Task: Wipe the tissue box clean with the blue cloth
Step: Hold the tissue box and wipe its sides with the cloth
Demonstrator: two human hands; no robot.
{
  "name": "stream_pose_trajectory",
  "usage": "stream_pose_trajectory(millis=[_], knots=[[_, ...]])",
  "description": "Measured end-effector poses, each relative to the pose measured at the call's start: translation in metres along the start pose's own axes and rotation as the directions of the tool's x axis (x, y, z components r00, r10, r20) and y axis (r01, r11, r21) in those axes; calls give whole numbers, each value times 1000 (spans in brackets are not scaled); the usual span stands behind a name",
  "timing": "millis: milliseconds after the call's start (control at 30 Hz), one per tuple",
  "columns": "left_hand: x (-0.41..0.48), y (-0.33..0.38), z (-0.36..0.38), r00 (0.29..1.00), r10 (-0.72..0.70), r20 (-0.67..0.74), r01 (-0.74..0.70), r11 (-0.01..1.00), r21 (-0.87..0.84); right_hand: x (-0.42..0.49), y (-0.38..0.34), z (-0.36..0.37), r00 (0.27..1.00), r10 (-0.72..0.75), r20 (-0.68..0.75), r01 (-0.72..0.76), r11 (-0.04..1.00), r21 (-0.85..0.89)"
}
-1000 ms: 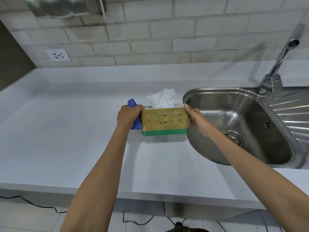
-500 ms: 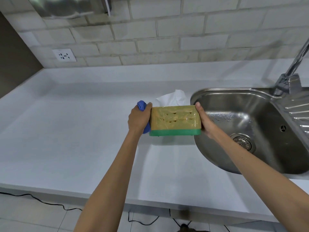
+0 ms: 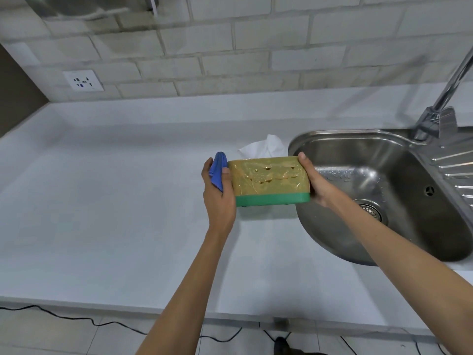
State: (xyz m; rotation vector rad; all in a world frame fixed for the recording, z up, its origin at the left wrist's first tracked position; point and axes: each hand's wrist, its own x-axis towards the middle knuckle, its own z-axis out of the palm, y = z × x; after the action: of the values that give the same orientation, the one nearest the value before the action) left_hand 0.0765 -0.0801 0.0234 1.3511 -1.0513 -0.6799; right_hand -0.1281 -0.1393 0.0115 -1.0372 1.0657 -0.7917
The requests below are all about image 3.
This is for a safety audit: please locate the stainless steel sink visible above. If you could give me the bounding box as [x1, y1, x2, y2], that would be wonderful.
[288, 126, 473, 267]

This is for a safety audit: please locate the white wall socket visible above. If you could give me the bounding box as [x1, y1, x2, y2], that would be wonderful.
[62, 70, 105, 93]

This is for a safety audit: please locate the dark brown side panel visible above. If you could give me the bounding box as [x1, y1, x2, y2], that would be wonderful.
[0, 44, 51, 139]

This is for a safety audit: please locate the chrome faucet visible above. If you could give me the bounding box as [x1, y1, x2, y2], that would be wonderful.
[412, 47, 473, 142]

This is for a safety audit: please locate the person's left hand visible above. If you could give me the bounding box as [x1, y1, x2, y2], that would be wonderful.
[201, 157, 237, 233]

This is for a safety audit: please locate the stainless steel range hood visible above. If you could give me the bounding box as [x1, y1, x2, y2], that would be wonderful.
[22, 0, 160, 21]

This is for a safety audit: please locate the black cable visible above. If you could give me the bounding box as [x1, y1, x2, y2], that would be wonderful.
[0, 305, 148, 336]
[199, 327, 243, 344]

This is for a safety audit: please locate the blue microfibre cloth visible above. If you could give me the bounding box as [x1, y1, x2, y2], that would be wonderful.
[208, 151, 229, 193]

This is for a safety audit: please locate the person's left forearm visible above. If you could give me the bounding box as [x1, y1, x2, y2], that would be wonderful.
[135, 227, 237, 355]

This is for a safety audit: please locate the gold and green tissue box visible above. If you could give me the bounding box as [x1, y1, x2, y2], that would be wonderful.
[227, 155, 311, 208]

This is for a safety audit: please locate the metal sink strainer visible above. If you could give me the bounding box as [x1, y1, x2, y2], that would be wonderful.
[353, 198, 389, 226]

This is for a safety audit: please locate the white tissue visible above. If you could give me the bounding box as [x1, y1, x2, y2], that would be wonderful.
[238, 134, 289, 159]

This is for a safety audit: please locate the black shoe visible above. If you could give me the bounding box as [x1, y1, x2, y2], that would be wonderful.
[273, 336, 296, 355]

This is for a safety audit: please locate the person's right hand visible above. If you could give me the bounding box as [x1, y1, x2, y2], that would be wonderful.
[297, 151, 346, 208]

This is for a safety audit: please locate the person's right forearm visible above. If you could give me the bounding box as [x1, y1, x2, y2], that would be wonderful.
[329, 192, 473, 355]

